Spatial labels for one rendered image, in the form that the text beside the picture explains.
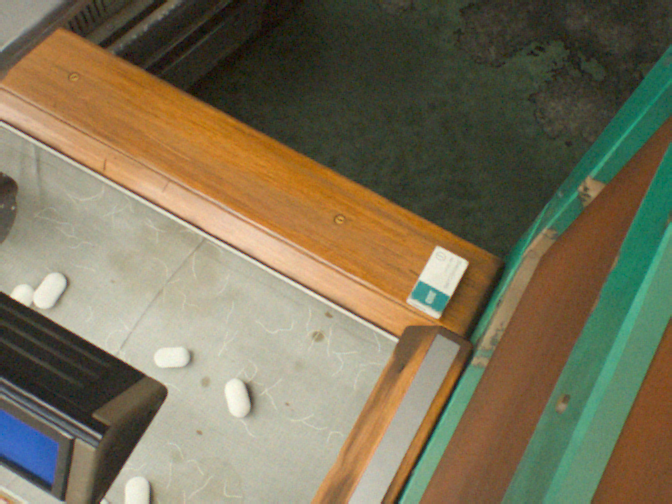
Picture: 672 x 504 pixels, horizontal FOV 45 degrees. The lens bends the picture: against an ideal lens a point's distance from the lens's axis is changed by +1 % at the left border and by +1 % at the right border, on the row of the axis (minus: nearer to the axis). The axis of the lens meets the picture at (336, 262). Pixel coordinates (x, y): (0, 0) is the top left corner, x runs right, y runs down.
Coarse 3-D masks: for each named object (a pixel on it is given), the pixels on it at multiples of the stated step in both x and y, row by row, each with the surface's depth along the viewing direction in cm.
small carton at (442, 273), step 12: (444, 252) 78; (432, 264) 78; (444, 264) 78; (456, 264) 78; (420, 276) 77; (432, 276) 77; (444, 276) 77; (456, 276) 78; (420, 288) 77; (432, 288) 77; (444, 288) 77; (408, 300) 78; (420, 300) 77; (432, 300) 77; (444, 300) 77; (432, 312) 77
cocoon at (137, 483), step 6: (132, 480) 73; (138, 480) 73; (144, 480) 73; (126, 486) 73; (132, 486) 72; (138, 486) 72; (144, 486) 73; (126, 492) 73; (132, 492) 72; (138, 492) 72; (144, 492) 73; (126, 498) 73; (132, 498) 72; (138, 498) 72; (144, 498) 72
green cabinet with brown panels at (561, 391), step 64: (640, 128) 48; (576, 192) 58; (640, 192) 42; (576, 256) 51; (640, 256) 29; (512, 320) 65; (576, 320) 41; (640, 320) 26; (512, 384) 49; (576, 384) 28; (640, 384) 26; (448, 448) 62; (512, 448) 40; (576, 448) 25; (640, 448) 23
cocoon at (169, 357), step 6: (162, 348) 77; (168, 348) 77; (174, 348) 77; (180, 348) 77; (156, 354) 77; (162, 354) 76; (168, 354) 77; (174, 354) 77; (180, 354) 77; (186, 354) 77; (156, 360) 77; (162, 360) 76; (168, 360) 76; (174, 360) 76; (180, 360) 77; (186, 360) 77; (162, 366) 77; (168, 366) 77; (174, 366) 77; (180, 366) 77
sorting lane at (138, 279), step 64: (0, 128) 85; (64, 192) 83; (128, 192) 83; (0, 256) 81; (64, 256) 81; (128, 256) 81; (192, 256) 82; (64, 320) 79; (128, 320) 79; (192, 320) 80; (256, 320) 80; (320, 320) 80; (192, 384) 78; (256, 384) 78; (320, 384) 78; (192, 448) 76; (256, 448) 76; (320, 448) 76
